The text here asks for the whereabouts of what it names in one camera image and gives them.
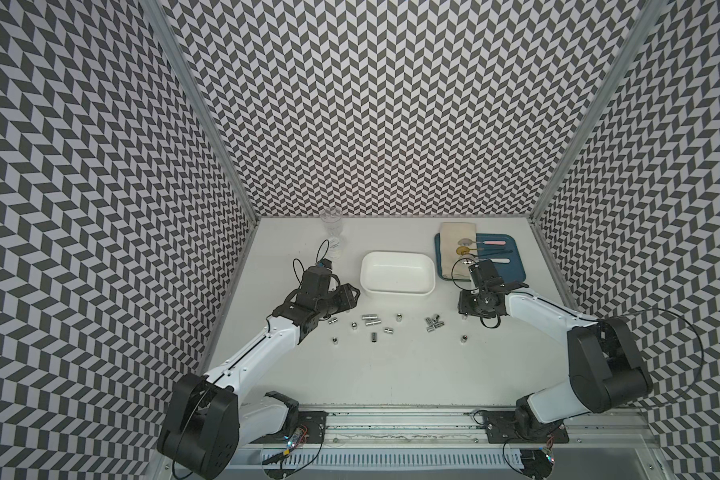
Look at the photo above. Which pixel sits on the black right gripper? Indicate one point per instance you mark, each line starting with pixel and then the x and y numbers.
pixel 463 305

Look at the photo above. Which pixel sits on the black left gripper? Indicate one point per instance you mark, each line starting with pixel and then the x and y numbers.
pixel 346 296

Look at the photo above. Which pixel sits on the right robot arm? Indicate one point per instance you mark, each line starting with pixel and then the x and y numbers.
pixel 605 366

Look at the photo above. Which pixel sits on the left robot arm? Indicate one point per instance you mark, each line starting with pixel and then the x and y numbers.
pixel 208 417

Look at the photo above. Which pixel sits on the white plastic storage box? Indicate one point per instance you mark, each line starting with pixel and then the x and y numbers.
pixel 392 273

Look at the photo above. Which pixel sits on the white yogurt cup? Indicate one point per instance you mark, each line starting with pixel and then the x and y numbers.
pixel 335 248

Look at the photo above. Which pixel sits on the teal tray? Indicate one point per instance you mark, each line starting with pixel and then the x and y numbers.
pixel 514 271

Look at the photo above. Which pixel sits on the clear drinking glass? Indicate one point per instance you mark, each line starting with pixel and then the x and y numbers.
pixel 332 220

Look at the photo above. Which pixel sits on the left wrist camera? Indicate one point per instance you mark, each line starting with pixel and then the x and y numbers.
pixel 316 280

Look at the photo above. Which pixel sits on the white handled spoon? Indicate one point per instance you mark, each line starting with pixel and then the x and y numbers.
pixel 495 260

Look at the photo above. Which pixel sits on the gold black handled spoon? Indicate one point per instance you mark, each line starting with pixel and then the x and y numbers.
pixel 484 251

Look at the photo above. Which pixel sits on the pink handled spoon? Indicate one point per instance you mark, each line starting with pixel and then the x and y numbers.
pixel 480 243

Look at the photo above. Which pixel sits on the metal base rail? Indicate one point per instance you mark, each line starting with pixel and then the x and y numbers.
pixel 471 426

